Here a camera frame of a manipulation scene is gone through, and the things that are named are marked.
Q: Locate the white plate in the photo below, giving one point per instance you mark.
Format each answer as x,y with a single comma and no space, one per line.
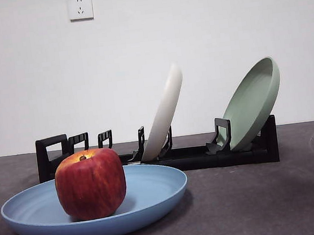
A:
163,114

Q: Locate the white wall socket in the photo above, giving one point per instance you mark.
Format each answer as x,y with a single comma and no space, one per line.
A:
80,7

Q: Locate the red apple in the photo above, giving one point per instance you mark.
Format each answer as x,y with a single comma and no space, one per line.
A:
91,184

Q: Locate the blue plate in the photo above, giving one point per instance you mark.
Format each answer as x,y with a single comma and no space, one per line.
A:
143,192

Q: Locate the green plate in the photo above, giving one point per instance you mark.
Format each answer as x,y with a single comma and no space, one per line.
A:
250,106

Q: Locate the black plate rack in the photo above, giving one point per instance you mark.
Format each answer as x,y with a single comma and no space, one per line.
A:
235,158

